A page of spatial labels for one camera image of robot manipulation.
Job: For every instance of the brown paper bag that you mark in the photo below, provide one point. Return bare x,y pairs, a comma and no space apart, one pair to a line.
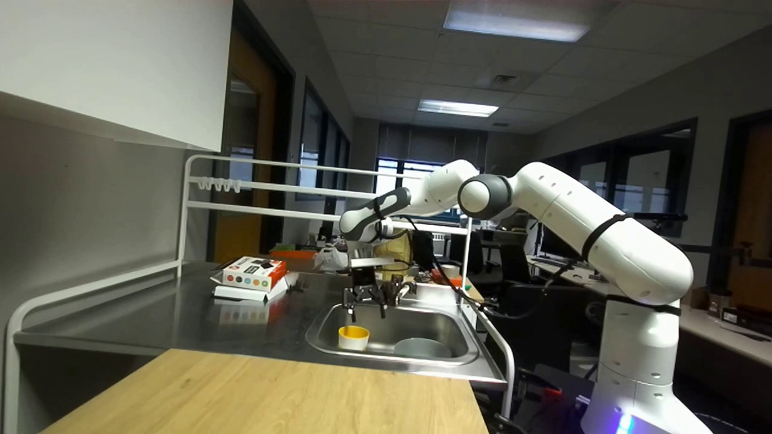
395,257

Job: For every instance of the colourful box on counter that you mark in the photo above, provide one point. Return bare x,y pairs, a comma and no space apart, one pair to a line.
253,274

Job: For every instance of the chrome faucet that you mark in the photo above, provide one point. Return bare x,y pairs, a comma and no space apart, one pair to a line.
403,293

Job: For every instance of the laptop on side desk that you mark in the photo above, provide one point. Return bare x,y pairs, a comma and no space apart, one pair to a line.
550,249

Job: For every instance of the white metal rack frame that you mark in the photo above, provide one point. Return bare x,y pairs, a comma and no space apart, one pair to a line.
201,192

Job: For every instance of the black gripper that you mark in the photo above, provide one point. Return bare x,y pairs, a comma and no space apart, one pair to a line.
366,288

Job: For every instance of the stainless steel sink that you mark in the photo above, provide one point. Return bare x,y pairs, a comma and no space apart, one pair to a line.
398,324

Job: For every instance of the pale blue bowl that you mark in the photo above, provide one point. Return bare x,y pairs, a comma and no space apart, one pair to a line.
421,347

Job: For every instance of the ceiling light panel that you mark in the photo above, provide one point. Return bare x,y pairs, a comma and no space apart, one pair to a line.
539,21

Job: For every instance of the white and yellow mug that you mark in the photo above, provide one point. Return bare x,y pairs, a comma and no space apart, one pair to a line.
352,338

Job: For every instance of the white flat box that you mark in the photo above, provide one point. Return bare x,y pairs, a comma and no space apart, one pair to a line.
270,296

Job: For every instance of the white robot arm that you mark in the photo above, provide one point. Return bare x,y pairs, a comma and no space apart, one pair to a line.
642,280

